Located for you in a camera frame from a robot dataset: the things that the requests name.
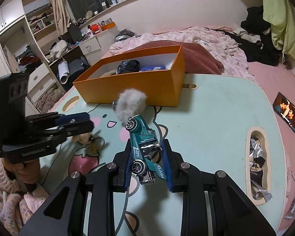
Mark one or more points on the person's left hand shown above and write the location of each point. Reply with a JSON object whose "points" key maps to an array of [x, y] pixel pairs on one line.
{"points": [[28, 172]]}

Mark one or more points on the small foil packet on bed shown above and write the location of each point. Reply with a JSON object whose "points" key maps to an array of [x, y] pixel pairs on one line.
{"points": [[291, 211]]}

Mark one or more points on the pink floral blanket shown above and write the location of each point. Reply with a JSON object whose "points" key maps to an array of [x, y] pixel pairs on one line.
{"points": [[218, 44]]}

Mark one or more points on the white drawer cabinet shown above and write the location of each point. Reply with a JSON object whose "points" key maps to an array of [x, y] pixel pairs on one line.
{"points": [[95, 47]]}

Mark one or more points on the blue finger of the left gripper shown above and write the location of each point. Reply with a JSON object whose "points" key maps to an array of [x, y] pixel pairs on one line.
{"points": [[72, 118], [71, 129]]}

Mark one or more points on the white rolled paper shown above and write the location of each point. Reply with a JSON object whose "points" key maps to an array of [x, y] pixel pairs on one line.
{"points": [[63, 71]]}

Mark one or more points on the teal toy race car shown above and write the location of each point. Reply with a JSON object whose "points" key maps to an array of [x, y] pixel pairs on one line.
{"points": [[143, 141]]}

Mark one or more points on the light green hanging cloth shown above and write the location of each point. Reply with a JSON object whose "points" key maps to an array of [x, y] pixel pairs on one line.
{"points": [[280, 15]]}

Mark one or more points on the orange tray on cabinet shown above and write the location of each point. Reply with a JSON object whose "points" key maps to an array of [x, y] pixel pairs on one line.
{"points": [[107, 26]]}

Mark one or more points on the black clothes pile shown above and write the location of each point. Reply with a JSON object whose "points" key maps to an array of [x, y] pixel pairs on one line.
{"points": [[253, 36]]}

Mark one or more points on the beige figurine toy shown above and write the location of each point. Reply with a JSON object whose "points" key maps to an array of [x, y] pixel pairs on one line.
{"points": [[88, 140]]}

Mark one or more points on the blue box inside orange box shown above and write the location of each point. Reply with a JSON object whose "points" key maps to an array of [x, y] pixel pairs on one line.
{"points": [[152, 68]]}

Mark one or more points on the black lace scrunchie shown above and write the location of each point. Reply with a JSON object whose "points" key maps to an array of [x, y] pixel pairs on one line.
{"points": [[128, 66]]}

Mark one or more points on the smartphone with lit screen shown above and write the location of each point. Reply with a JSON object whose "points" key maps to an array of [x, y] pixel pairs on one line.
{"points": [[285, 109]]}

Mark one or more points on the orange cardboard storage box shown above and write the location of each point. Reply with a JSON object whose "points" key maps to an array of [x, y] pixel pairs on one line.
{"points": [[162, 87]]}

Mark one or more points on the beige fluffy pompom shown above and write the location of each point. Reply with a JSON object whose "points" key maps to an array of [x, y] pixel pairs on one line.
{"points": [[129, 103]]}

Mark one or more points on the silver foil wrappers in slot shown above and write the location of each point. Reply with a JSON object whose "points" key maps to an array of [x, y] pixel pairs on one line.
{"points": [[256, 167]]}

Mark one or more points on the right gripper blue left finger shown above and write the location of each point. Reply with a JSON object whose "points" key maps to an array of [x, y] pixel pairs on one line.
{"points": [[123, 160]]}

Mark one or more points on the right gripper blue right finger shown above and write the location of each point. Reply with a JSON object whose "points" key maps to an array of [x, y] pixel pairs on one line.
{"points": [[176, 181]]}

